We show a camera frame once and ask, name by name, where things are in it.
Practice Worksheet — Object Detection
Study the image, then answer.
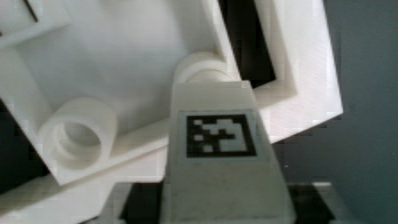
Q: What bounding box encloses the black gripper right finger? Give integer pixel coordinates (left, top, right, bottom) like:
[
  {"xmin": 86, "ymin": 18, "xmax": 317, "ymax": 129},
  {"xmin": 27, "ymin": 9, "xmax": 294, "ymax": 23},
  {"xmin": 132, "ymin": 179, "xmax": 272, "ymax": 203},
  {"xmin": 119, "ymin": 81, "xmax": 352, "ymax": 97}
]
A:
[{"xmin": 288, "ymin": 182, "xmax": 350, "ymax": 224}]

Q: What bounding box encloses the white chair leg with tag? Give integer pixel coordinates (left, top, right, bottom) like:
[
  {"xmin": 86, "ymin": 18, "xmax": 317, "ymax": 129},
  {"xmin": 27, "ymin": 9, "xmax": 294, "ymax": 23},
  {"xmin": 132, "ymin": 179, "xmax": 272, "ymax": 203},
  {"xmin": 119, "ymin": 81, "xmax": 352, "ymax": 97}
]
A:
[{"xmin": 160, "ymin": 81, "xmax": 297, "ymax": 224}]

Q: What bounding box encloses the white chair seat part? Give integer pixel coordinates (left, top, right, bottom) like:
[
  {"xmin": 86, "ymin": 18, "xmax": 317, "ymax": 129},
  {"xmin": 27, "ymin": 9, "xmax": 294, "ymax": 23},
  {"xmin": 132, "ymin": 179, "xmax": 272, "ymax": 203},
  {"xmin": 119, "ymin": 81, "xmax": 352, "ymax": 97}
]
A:
[{"xmin": 0, "ymin": 0, "xmax": 343, "ymax": 183}]

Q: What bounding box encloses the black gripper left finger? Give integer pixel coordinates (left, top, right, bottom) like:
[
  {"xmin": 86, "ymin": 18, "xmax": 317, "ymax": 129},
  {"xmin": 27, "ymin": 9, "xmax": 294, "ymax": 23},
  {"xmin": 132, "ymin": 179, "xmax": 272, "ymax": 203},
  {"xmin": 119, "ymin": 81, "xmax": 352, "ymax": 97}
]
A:
[{"xmin": 121, "ymin": 183, "xmax": 164, "ymax": 224}]

